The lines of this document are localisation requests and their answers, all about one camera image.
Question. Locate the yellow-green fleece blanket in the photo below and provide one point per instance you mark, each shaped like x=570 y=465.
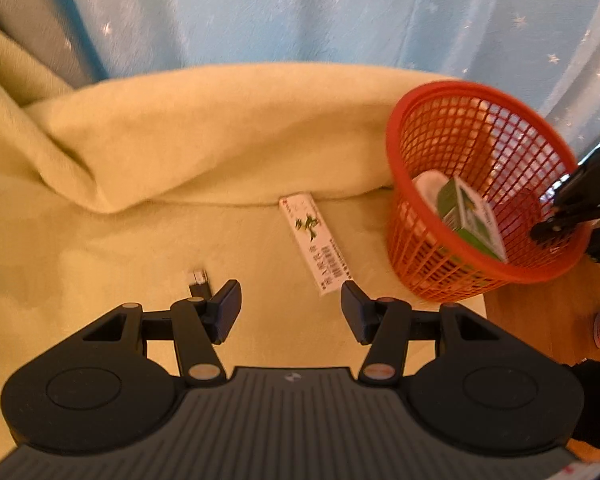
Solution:
x=115 y=192

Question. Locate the long white ointment box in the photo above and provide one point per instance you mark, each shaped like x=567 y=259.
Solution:
x=317 y=245

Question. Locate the wooden bedside table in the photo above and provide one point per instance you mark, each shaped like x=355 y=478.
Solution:
x=555 y=317

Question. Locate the green white medicine box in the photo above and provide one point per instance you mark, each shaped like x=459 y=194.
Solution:
x=470 y=216

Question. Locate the orange mesh plastic basket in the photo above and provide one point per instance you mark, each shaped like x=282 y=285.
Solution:
x=505 y=152

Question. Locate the blue star curtain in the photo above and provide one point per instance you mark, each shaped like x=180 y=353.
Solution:
x=544 y=52

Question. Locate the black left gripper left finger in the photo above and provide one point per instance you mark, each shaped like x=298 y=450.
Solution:
x=194 y=326

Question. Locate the white tissue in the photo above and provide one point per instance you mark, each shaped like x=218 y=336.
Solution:
x=429 y=184

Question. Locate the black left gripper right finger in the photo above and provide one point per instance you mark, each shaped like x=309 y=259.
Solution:
x=387 y=325

